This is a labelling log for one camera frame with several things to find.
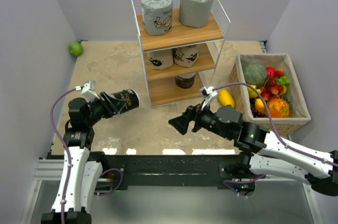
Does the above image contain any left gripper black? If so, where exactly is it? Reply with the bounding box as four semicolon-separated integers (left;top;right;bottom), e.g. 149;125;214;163
86;91;126;126

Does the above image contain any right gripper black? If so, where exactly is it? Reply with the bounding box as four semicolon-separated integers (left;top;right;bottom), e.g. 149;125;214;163
168;98;232;140

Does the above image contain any black paper roll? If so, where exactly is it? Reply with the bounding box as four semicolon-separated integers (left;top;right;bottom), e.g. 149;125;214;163
111;89;140;115

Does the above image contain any brown roll sheep logo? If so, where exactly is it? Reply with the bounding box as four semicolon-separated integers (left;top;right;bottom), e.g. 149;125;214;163
147;49;174;70

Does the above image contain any grey roll cartoon print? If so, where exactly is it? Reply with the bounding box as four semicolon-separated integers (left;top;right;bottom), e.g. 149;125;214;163
141;0;173;35

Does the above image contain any grey roll white label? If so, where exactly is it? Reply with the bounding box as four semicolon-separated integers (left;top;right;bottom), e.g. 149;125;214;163
179;0;214;28

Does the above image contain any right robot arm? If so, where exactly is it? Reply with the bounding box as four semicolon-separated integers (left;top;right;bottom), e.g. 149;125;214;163
168;105;337;197

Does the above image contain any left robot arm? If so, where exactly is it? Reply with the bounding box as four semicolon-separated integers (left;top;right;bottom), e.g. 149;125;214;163
41;91;128;223

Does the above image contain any yellow mango fruit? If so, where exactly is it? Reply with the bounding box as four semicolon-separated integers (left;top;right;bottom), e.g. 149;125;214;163
218;89;235;108

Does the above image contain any green lime fruit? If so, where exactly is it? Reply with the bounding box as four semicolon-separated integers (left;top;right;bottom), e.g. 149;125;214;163
69;42;83;56

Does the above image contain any orange fruit in basket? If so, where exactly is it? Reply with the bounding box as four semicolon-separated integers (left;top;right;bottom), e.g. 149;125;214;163
255;98;266;115

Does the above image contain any green melon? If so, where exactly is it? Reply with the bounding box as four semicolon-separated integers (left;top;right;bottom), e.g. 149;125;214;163
243;63;267;87

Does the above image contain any orange horned melon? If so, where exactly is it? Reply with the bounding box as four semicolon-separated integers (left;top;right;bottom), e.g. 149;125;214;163
267;98;290;118

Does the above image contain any red apple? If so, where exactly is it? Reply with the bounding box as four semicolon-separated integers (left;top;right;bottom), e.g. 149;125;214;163
266;67;276;79

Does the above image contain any green grapes bunch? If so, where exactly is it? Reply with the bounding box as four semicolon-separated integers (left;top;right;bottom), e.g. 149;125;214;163
275;76;290;86

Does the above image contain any woven basket white liner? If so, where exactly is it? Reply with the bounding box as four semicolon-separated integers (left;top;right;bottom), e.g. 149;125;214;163
230;53;311;135

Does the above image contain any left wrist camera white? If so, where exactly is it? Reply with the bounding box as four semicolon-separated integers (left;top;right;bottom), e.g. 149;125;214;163
75;80;100;100

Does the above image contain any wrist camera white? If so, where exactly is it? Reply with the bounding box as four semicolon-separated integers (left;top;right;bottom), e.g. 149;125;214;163
200;85;218;110
75;80;100;100

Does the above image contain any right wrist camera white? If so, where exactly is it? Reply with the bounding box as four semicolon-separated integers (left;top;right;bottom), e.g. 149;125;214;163
200;85;218;110

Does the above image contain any white wire wooden shelf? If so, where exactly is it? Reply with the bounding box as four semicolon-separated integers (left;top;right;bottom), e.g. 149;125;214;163
131;0;230;107

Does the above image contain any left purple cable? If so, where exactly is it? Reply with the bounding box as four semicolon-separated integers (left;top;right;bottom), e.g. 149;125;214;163
50;88;82;224

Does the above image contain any black base frame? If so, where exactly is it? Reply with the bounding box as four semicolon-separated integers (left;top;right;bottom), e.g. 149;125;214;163
88;152;254;190

